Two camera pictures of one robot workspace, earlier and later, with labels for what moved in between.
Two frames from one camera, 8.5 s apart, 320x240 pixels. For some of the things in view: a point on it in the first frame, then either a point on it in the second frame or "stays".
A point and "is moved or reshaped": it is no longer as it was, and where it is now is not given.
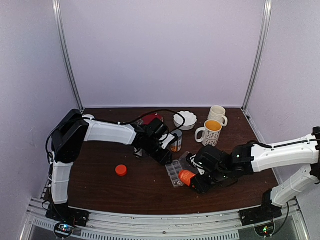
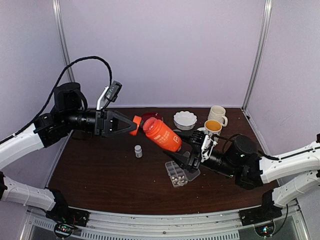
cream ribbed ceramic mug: (217, 113) stays
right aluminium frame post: (258, 56) stays
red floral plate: (145, 120) stays
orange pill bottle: (185, 176) is moved or reshaped
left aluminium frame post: (57, 16) stays
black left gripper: (164, 158) to (101, 115)
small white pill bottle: (138, 153) stays
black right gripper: (201, 187) to (194, 160)
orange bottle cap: (121, 170) to (136, 120)
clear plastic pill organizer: (174, 167) stays
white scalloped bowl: (190, 120) stays
